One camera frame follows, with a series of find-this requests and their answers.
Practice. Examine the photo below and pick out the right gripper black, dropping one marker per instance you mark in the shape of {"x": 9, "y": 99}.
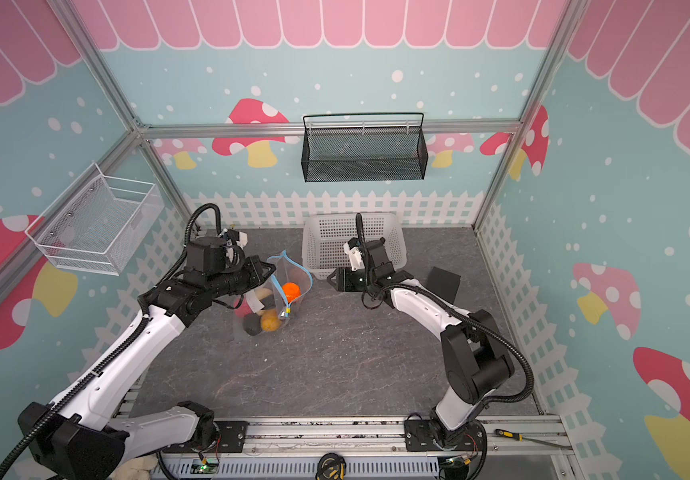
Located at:
{"x": 341, "y": 279}

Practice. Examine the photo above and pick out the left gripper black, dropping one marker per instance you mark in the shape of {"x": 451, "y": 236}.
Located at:
{"x": 261, "y": 271}

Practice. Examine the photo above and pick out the clear zip top bag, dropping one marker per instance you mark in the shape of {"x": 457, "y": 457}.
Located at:
{"x": 276, "y": 302}

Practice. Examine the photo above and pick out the dark food piece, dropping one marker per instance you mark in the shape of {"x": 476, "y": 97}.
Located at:
{"x": 251, "y": 325}

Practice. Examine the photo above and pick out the yellow food piece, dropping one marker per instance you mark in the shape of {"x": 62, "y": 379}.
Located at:
{"x": 270, "y": 321}

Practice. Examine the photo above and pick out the orange tangerine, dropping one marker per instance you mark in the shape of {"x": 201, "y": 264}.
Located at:
{"x": 292, "y": 291}

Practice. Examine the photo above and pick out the pink food ball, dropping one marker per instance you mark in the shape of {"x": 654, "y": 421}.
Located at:
{"x": 243, "y": 309}

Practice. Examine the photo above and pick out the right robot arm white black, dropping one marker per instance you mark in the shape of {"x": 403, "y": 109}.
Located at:
{"x": 481, "y": 366}

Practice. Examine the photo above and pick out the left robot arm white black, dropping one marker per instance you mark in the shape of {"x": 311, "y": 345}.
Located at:
{"x": 75, "y": 435}

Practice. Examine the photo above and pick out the black square pad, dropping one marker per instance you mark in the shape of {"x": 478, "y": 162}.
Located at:
{"x": 443, "y": 283}

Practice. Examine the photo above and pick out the beige cloth rag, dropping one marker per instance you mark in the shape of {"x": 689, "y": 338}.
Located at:
{"x": 136, "y": 469}

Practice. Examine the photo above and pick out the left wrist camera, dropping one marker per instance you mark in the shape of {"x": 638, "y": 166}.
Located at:
{"x": 235, "y": 238}

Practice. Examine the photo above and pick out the white wire wall basket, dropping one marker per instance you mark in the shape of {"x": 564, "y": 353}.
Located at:
{"x": 97, "y": 224}

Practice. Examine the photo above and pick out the black wire wall basket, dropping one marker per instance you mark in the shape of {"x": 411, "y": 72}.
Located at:
{"x": 364, "y": 147}

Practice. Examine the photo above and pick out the yellow handled screwdriver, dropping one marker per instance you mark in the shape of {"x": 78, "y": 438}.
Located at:
{"x": 520, "y": 438}

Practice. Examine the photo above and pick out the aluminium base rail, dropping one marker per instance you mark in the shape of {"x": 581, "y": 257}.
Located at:
{"x": 371, "y": 436}

